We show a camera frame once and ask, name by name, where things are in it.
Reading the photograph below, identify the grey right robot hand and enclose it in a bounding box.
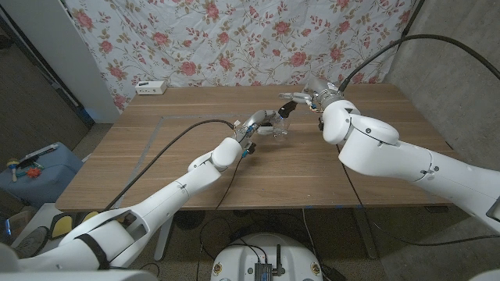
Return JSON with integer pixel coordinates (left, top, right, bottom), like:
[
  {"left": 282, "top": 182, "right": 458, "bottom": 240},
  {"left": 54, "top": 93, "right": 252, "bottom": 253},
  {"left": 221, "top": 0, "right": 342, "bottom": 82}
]
[{"left": 278, "top": 77, "right": 345, "bottom": 114}]

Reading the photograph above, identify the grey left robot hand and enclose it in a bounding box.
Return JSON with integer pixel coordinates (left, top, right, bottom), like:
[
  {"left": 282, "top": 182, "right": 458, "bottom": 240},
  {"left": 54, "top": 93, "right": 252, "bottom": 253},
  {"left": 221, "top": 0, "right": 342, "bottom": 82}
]
[{"left": 234, "top": 109, "right": 292, "bottom": 148}]

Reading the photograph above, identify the floral backdrop cloth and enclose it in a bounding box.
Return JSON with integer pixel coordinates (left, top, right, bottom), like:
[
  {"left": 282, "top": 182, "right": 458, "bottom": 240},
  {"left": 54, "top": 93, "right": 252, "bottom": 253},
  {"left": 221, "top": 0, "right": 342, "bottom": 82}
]
[{"left": 64, "top": 0, "right": 417, "bottom": 112}]

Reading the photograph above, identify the black backdrop pole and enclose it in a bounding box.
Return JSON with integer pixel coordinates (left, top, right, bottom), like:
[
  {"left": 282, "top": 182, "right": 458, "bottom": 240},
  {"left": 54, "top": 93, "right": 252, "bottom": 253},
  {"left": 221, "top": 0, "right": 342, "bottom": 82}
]
[{"left": 398, "top": 0, "right": 426, "bottom": 40}]

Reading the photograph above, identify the white power strip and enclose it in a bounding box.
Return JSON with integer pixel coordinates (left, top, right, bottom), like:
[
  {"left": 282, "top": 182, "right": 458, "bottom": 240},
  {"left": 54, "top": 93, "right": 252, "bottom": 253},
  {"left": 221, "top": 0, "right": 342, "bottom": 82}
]
[{"left": 134, "top": 80, "right": 168, "bottom": 96}]

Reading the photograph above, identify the round black floor fan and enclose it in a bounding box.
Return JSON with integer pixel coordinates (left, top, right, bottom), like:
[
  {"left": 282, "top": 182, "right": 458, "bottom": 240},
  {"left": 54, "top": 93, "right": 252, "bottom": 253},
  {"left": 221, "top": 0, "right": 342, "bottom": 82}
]
[{"left": 173, "top": 210, "right": 206, "bottom": 231}]

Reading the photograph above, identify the white robot torso base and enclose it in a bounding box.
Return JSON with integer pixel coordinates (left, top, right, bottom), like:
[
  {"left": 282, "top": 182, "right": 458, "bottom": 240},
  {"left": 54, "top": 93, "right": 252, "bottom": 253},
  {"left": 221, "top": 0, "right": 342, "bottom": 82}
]
[{"left": 210, "top": 232, "right": 325, "bottom": 281}]

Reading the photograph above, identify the white table leg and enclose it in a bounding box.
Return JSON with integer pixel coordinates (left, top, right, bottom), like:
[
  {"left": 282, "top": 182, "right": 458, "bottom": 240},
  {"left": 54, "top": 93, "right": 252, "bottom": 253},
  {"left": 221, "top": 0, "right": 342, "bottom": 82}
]
[
  {"left": 352, "top": 206, "right": 380, "bottom": 261},
  {"left": 153, "top": 216, "right": 175, "bottom": 262}
]

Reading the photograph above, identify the blue storage box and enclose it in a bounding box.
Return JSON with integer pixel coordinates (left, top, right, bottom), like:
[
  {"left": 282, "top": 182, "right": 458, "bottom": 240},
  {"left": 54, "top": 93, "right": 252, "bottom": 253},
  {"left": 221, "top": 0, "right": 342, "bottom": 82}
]
[{"left": 0, "top": 141, "right": 85, "bottom": 210}]

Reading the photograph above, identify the yellow and black pad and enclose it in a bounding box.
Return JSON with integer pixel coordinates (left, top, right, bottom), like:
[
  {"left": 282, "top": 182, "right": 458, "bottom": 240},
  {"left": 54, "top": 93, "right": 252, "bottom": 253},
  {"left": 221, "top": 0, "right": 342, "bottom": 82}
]
[{"left": 48, "top": 210, "right": 101, "bottom": 240}]

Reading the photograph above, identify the yellow toy maraca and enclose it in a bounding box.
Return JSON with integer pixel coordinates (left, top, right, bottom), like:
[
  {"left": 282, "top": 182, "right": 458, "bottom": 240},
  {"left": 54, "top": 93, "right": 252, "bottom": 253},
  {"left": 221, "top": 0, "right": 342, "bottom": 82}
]
[{"left": 6, "top": 157, "right": 21, "bottom": 183}]

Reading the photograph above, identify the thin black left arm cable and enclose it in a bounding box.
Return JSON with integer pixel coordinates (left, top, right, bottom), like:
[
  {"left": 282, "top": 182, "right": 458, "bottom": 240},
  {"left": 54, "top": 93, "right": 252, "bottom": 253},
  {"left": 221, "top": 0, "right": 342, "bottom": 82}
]
[{"left": 195, "top": 153, "right": 246, "bottom": 281}]

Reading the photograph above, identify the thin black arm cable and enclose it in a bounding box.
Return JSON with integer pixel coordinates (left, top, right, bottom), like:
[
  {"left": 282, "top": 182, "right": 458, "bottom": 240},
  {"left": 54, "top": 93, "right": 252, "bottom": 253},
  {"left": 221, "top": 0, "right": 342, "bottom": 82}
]
[
  {"left": 335, "top": 144, "right": 500, "bottom": 248},
  {"left": 195, "top": 153, "right": 246, "bottom": 281}
]

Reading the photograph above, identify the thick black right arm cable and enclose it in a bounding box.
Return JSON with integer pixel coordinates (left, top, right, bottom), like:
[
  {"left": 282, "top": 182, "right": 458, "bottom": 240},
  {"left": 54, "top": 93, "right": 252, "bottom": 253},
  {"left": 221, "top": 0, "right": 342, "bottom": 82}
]
[{"left": 337, "top": 34, "right": 500, "bottom": 93}]

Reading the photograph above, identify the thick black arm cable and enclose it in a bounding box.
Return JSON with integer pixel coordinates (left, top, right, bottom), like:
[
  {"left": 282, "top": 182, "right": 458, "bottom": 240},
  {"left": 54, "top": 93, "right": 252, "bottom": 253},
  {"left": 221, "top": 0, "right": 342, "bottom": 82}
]
[
  {"left": 102, "top": 118, "right": 236, "bottom": 212},
  {"left": 337, "top": 34, "right": 500, "bottom": 93}
]

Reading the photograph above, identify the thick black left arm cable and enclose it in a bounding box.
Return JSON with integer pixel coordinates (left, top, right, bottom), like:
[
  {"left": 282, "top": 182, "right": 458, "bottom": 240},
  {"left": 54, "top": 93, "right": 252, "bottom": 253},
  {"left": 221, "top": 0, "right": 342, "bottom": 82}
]
[{"left": 102, "top": 118, "right": 236, "bottom": 212}]

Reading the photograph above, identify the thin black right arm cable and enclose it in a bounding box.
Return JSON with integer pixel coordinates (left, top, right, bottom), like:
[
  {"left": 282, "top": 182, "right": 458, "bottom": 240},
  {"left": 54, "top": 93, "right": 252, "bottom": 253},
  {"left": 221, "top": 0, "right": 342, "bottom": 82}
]
[{"left": 335, "top": 144, "right": 500, "bottom": 248}]

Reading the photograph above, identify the white wall panel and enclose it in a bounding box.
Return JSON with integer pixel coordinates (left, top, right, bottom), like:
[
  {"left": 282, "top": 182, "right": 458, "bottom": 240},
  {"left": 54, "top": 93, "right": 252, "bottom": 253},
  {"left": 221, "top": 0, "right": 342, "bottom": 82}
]
[{"left": 0, "top": 0, "right": 121, "bottom": 124}]

